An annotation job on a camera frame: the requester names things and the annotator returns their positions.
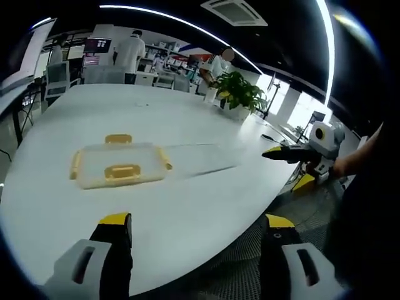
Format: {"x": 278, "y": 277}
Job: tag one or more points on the ceiling air vent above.
{"x": 234, "y": 11}

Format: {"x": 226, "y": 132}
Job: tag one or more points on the black tripod stand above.
{"x": 272, "y": 93}

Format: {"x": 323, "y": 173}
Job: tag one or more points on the green potted plant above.
{"x": 240, "y": 92}

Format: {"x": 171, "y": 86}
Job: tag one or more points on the dark computer monitor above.
{"x": 97, "y": 45}

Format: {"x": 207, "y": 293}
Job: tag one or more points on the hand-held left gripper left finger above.
{"x": 93, "y": 262}

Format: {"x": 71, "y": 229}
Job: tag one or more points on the ceiling light strip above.
{"x": 326, "y": 40}
{"x": 187, "y": 26}

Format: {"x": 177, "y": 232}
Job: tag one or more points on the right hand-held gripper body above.
{"x": 326, "y": 140}

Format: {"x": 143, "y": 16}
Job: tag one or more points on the white office chair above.
{"x": 57, "y": 78}

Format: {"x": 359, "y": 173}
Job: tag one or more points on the small white cup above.
{"x": 210, "y": 94}

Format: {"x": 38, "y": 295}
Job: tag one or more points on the person's dark clothing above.
{"x": 368, "y": 218}

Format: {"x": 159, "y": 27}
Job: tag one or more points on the clear box with yellow buckles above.
{"x": 122, "y": 162}

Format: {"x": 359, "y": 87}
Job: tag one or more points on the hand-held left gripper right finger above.
{"x": 281, "y": 259}

